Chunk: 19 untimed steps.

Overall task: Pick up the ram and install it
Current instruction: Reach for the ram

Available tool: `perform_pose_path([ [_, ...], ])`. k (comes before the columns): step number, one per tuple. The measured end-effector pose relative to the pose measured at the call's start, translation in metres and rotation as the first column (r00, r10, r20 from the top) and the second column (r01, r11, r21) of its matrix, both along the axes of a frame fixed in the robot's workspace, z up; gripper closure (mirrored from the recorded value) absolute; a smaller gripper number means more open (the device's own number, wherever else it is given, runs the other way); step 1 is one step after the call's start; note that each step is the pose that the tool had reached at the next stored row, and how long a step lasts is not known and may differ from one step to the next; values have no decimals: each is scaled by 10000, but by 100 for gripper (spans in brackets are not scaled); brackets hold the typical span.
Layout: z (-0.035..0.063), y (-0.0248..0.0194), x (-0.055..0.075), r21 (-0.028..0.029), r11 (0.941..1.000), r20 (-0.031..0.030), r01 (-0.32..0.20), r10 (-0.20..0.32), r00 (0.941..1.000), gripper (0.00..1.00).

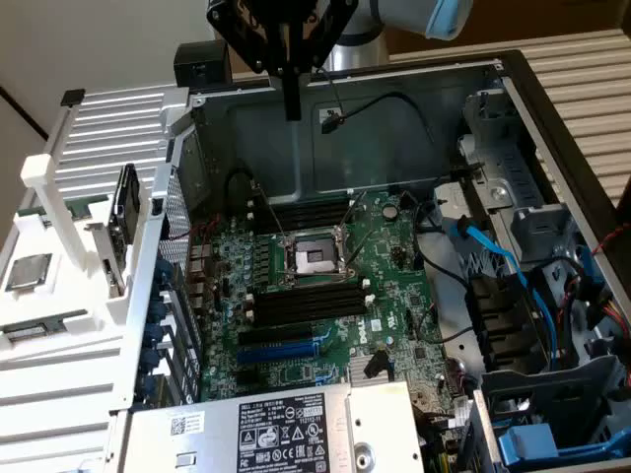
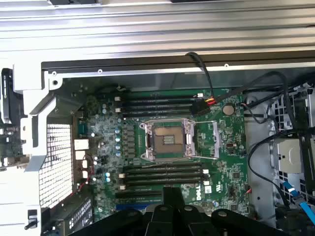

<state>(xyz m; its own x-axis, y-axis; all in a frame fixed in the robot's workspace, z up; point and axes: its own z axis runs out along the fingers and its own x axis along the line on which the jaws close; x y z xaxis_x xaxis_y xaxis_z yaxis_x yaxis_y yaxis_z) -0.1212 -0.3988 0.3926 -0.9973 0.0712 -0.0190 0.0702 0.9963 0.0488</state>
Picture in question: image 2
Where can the grey metal disk bay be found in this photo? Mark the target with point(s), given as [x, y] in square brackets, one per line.
[280, 108]

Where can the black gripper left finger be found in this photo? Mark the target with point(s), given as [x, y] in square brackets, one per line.
[161, 221]

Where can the black RAM slot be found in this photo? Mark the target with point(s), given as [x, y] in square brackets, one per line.
[160, 179]
[160, 173]
[157, 109]
[157, 114]
[157, 97]
[157, 103]
[160, 168]
[142, 185]

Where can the metal socket cover frame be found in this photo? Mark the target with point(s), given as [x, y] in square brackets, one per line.
[216, 140]

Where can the black disk drive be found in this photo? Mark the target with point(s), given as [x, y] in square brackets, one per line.
[7, 98]

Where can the green graphics card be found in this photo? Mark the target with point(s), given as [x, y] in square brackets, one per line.
[12, 147]

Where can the silver coin battery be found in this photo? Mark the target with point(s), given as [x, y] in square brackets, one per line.
[228, 109]

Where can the green motherboard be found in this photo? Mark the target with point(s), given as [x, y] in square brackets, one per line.
[231, 159]

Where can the grey power supply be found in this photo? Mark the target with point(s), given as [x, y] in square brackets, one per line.
[78, 214]

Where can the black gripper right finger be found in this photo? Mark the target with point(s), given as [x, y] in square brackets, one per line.
[189, 221]

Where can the black box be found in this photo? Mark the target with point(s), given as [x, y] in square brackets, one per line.
[71, 2]

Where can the open PC case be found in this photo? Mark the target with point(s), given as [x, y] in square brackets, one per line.
[152, 81]

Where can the grey disk bay bracket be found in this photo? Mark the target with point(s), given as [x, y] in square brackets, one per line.
[290, 152]

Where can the CPU socket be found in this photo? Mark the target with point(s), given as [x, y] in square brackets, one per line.
[167, 140]

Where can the long black expansion slot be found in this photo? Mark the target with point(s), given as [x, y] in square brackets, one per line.
[137, 195]

